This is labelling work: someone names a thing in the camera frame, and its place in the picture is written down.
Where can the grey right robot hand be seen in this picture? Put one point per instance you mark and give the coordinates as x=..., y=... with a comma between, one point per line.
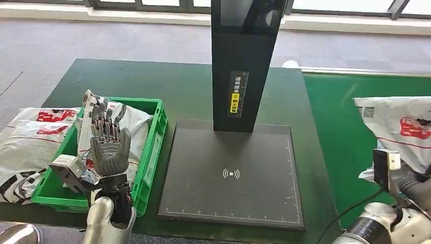
x=416, y=192

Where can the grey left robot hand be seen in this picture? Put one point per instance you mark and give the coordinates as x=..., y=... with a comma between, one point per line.
x=109, y=155

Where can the white parcel bag red logo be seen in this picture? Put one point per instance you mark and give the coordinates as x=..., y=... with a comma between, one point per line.
x=27, y=115
x=138, y=134

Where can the white parcel bag barcode label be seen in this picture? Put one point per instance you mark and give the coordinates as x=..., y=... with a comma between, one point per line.
x=387, y=134

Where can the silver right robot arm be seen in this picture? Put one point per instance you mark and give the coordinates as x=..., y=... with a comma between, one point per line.
x=380, y=225

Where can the green plastic crate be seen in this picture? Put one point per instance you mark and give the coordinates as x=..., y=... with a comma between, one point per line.
x=141, y=202

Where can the white parcel bag black print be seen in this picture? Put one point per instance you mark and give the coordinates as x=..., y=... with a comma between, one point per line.
x=23, y=158

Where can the green conveyor belt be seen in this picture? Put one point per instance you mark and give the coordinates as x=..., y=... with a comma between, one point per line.
x=336, y=118

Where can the silver rounded robot shell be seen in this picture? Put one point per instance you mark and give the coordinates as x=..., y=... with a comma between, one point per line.
x=17, y=235

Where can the black scanner stand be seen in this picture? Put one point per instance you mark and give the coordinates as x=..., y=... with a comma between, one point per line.
x=229, y=198

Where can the yellow black label sticker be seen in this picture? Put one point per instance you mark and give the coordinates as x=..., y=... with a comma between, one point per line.
x=234, y=102

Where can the white window sill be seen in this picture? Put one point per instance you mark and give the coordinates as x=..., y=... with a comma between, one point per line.
x=101, y=18

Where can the white round cap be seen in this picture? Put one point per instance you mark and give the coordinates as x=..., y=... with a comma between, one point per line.
x=290, y=64

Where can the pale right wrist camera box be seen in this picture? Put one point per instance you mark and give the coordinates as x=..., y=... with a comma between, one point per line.
x=384, y=168

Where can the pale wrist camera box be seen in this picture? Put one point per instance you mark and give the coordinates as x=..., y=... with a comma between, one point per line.
x=384, y=168
x=67, y=166

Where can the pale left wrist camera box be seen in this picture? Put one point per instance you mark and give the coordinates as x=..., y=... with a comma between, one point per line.
x=67, y=166

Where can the dark window frame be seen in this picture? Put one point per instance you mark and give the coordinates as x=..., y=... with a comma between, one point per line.
x=397, y=9

